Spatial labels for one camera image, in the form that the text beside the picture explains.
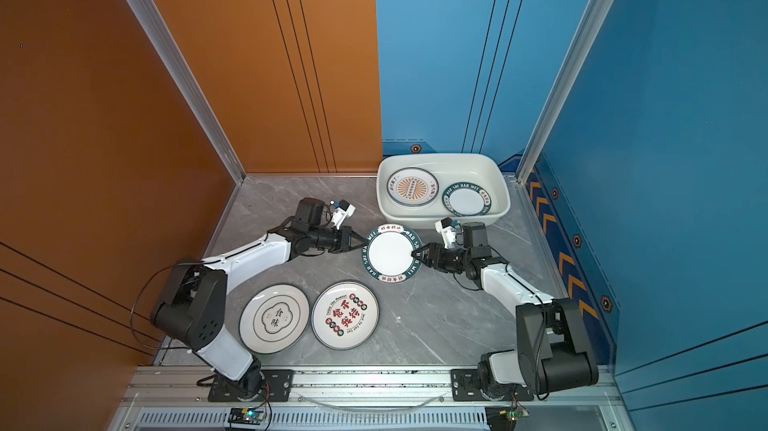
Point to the aluminium corner post right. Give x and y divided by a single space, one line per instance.
583 39

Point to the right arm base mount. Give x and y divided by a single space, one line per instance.
467 385

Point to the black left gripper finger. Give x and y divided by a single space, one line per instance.
344 248
353 237

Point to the white plastic bin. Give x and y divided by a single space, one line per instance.
448 168

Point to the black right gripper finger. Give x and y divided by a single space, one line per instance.
430 260
433 249

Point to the green rim plate front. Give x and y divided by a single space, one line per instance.
388 255

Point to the white flower outline plate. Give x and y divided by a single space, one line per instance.
274 319

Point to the green circuit board left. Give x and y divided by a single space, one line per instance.
249 418

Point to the aluminium corner post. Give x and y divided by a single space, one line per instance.
583 39
164 44

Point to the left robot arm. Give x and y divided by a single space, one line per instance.
191 306

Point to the white red text plate front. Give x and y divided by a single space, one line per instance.
345 315

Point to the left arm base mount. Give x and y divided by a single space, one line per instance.
272 384

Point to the green rim plate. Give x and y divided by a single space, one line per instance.
466 199
388 255

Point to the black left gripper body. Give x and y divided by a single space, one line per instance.
326 239

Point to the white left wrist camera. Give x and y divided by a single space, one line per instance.
341 210

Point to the circuit board right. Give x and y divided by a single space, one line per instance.
505 418

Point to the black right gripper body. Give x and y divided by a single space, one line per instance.
455 260

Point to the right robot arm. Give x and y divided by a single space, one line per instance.
553 350

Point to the orange sunburst plate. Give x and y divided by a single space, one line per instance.
412 187

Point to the aluminium front rail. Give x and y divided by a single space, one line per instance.
350 387

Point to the aluminium corner post left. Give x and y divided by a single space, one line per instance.
164 44

